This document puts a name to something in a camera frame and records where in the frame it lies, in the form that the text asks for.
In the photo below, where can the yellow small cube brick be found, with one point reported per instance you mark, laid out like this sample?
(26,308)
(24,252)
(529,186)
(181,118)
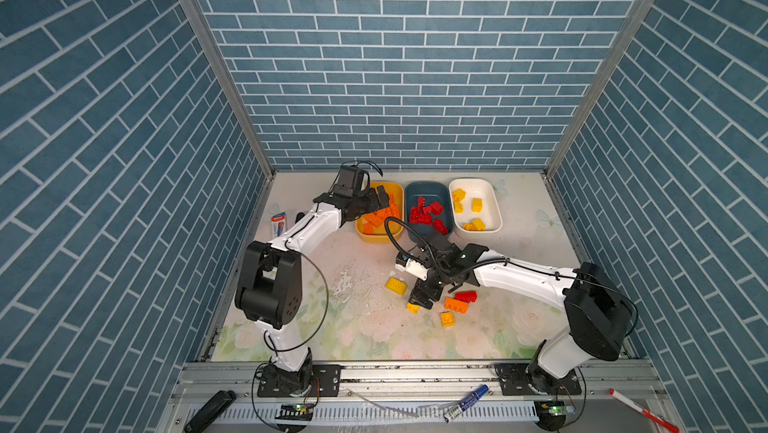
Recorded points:
(413,307)

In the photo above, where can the orange brick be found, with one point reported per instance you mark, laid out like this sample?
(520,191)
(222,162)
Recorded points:
(374,221)

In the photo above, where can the blue marker pen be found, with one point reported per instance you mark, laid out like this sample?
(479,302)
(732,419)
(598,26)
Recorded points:
(468,401)

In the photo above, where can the small yellow-orange square brick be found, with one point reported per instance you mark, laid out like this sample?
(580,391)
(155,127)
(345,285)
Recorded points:
(447,319)

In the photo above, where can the red white marker pen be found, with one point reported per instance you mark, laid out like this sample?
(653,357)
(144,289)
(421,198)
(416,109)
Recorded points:
(661,422)

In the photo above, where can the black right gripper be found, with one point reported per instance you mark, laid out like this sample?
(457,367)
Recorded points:
(417,298)

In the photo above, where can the marker pen package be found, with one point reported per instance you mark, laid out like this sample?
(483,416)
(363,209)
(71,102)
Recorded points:
(278,223)

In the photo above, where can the aluminium front rail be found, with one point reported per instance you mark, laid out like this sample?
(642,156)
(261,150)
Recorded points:
(411,396)

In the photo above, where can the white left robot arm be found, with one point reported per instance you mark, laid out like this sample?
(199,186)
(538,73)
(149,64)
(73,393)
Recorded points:
(270,284)

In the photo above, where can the black stapler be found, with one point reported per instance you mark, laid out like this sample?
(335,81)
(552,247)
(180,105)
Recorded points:
(210,411)

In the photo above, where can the yellow curved brick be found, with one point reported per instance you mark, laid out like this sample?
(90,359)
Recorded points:
(397,286)

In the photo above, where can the orange two by four brick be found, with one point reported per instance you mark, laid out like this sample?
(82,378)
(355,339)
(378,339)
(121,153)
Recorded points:
(456,306)

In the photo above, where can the white plastic bin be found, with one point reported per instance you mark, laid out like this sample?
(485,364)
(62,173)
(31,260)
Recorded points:
(490,215)

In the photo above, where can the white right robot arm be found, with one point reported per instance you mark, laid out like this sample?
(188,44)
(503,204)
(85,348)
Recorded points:
(599,317)

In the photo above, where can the teal plastic bin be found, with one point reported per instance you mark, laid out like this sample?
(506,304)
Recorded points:
(428,208)

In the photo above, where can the red brick cluster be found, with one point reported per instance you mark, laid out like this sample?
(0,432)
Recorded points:
(466,297)

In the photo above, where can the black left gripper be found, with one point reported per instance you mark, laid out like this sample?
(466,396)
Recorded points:
(372,202)

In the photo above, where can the yellow plastic bin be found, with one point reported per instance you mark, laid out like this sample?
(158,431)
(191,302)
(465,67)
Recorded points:
(395,194)

